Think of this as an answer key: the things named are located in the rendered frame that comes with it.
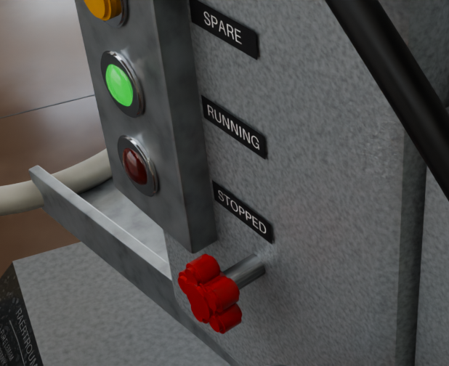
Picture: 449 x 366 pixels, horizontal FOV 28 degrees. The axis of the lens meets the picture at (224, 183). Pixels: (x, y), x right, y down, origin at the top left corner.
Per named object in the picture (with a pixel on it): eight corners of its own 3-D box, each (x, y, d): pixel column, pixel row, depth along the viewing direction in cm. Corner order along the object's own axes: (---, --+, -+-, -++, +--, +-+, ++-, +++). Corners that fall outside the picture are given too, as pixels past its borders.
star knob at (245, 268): (289, 305, 46) (285, 249, 43) (222, 348, 44) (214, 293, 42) (243, 266, 48) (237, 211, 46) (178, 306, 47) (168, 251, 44)
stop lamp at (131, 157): (165, 186, 48) (159, 151, 47) (143, 198, 48) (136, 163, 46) (141, 166, 50) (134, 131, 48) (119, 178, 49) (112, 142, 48)
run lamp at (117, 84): (152, 107, 45) (144, 66, 43) (128, 119, 44) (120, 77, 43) (126, 88, 46) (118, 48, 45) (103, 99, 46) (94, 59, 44)
